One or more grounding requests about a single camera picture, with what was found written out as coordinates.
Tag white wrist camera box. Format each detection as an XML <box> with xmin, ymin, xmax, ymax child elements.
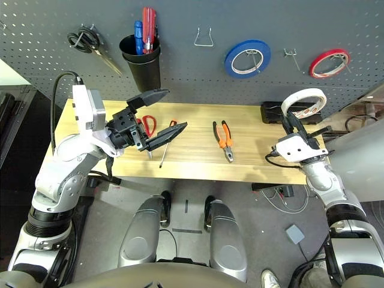
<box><xmin>271</xmin><ymin>133</ymin><xmax>329</xmax><ymax>164</ymax></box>
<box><xmin>71</xmin><ymin>83</ymin><xmax>107</xmax><ymax>131</ymax></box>

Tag large grey rounded housing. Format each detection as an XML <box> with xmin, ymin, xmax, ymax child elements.
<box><xmin>325</xmin><ymin>118</ymin><xmax>384</xmax><ymax>202</ymax></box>

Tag red handled screwdriver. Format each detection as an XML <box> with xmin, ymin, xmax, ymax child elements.
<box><xmin>142</xmin><ymin>7</ymin><xmax>158</xmax><ymax>55</ymax></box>

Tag black floor cable loop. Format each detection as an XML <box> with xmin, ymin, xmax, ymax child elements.
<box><xmin>344</xmin><ymin>115</ymin><xmax>379</xmax><ymax>132</ymax></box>

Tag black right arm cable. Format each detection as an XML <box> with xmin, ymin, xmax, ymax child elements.
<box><xmin>264</xmin><ymin>151</ymin><xmax>301</xmax><ymax>169</ymax></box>

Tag red tape roll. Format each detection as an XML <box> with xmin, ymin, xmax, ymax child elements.
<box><xmin>308</xmin><ymin>49</ymin><xmax>351</xmax><ymax>80</ymax></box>

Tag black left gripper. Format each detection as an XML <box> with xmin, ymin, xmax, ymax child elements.
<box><xmin>105</xmin><ymin>89</ymin><xmax>188</xmax><ymax>152</ymax></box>

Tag silver blue tape hook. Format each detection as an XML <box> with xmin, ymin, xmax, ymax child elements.
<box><xmin>245</xmin><ymin>49</ymin><xmax>262</xmax><ymax>73</ymax></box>

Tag white tape roll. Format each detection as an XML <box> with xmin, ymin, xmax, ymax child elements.
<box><xmin>280</xmin><ymin>88</ymin><xmax>327</xmax><ymax>121</ymax></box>

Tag orange black handled pliers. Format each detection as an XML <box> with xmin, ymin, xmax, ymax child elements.
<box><xmin>212</xmin><ymin>120</ymin><xmax>235</xmax><ymax>164</ymax></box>

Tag silver red tape hook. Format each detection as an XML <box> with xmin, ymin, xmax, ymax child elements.
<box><xmin>331</xmin><ymin>53</ymin><xmax>352</xmax><ymax>73</ymax></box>

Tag blue handled screwdriver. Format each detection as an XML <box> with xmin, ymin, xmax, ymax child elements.
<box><xmin>134</xmin><ymin>20</ymin><xmax>144</xmax><ymax>56</ymax></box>

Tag white sneaker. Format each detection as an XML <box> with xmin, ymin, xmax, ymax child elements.
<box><xmin>261</xmin><ymin>269</ymin><xmax>281</xmax><ymax>288</ymax></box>

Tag long black floor tape strip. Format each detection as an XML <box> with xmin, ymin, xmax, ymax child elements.
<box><xmin>171</xmin><ymin>228</ymin><xmax>203</xmax><ymax>235</ymax></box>

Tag black cup holder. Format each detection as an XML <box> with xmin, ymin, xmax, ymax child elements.
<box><xmin>119</xmin><ymin>34</ymin><xmax>161</xmax><ymax>93</ymax></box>

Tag black flat tool case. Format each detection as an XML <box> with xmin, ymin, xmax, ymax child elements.
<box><xmin>260</xmin><ymin>101</ymin><xmax>323</xmax><ymax>125</ymax></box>

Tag silver black scissors hook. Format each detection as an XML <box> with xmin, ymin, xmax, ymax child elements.
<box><xmin>76</xmin><ymin>23</ymin><xmax>96</xmax><ymax>40</ymax></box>

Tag grey foot pedal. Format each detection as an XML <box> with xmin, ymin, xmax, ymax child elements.
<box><xmin>284</xmin><ymin>224</ymin><xmax>306</xmax><ymax>245</ymax></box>

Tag silver robot leg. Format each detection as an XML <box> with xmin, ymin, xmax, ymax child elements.
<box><xmin>118</xmin><ymin>194</ymin><xmax>172</xmax><ymax>268</ymax></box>
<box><xmin>205</xmin><ymin>196</ymin><xmax>248</xmax><ymax>283</ymax></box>

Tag silver double peg hook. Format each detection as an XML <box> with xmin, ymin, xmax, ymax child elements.
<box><xmin>283</xmin><ymin>47</ymin><xmax>305</xmax><ymax>74</ymax></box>

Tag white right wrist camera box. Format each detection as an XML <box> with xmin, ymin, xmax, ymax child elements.
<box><xmin>271</xmin><ymin>133</ymin><xmax>329</xmax><ymax>164</ymax></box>

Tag silver robot left leg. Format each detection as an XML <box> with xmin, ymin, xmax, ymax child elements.
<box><xmin>118</xmin><ymin>194</ymin><xmax>172</xmax><ymax>268</ymax></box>

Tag red handled scissors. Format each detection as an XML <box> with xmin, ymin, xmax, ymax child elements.
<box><xmin>136</xmin><ymin>115</ymin><xmax>158</xmax><ymax>159</ymax></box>

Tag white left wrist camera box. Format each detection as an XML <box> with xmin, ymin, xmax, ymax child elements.
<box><xmin>71</xmin><ymin>83</ymin><xmax>107</xmax><ymax>131</ymax></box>

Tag black flight case cabinet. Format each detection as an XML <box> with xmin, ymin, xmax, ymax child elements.
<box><xmin>0</xmin><ymin>85</ymin><xmax>41</xmax><ymax>172</ymax></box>

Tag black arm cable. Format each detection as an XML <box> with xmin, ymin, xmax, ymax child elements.
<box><xmin>264</xmin><ymin>151</ymin><xmax>301</xmax><ymax>169</ymax></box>
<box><xmin>50</xmin><ymin>71</ymin><xmax>85</xmax><ymax>151</ymax></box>

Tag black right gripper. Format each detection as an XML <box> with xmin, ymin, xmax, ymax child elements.
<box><xmin>283</xmin><ymin>110</ymin><xmax>333</xmax><ymax>150</ymax></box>

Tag white floor cable bundle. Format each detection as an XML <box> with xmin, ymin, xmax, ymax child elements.
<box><xmin>260</xmin><ymin>185</ymin><xmax>319</xmax><ymax>214</ymax></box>

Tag silver wire loop hook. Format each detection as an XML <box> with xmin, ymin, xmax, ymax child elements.
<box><xmin>193</xmin><ymin>26</ymin><xmax>214</xmax><ymax>47</ymax></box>

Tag black handled scissors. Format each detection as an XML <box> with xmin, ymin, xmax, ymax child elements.
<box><xmin>67</xmin><ymin>26</ymin><xmax>124</xmax><ymax>77</ymax></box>

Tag silver robot right leg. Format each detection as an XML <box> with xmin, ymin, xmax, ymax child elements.
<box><xmin>205</xmin><ymin>196</ymin><xmax>248</xmax><ymax>283</ymax></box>

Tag black table support bracket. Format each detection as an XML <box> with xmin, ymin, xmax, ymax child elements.
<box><xmin>86</xmin><ymin>175</ymin><xmax>121</xmax><ymax>189</ymax></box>

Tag orange black handled screwdriver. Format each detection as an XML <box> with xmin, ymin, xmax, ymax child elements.
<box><xmin>158</xmin><ymin>119</ymin><xmax>178</xmax><ymax>169</ymax></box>

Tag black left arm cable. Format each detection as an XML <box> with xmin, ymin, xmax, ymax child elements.
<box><xmin>50</xmin><ymin>71</ymin><xmax>85</xmax><ymax>151</ymax></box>

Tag grey metal pegboard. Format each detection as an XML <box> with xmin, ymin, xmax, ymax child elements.
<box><xmin>0</xmin><ymin>0</ymin><xmax>384</xmax><ymax>118</ymax></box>

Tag grey robot torso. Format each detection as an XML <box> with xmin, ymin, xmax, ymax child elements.
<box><xmin>62</xmin><ymin>262</ymin><xmax>253</xmax><ymax>288</ymax></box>

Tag blue tape roll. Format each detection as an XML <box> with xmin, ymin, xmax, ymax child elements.
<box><xmin>224</xmin><ymin>38</ymin><xmax>272</xmax><ymax>80</ymax></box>

